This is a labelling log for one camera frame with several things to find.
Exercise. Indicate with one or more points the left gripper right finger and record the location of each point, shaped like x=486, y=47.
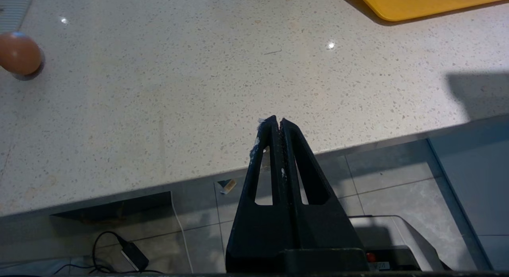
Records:
x=318, y=229

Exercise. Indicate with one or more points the small paper scrap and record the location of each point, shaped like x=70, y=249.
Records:
x=227, y=185

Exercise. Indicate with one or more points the brown egg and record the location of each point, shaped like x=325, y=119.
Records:
x=19, y=53

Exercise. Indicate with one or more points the yellow cutting board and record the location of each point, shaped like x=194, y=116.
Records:
x=429, y=2

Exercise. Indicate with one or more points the grey ribbed mat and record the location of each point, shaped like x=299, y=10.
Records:
x=14, y=8

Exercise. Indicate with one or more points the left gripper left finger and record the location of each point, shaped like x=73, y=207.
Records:
x=258, y=229

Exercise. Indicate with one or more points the black power adapter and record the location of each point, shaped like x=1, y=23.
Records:
x=134, y=255

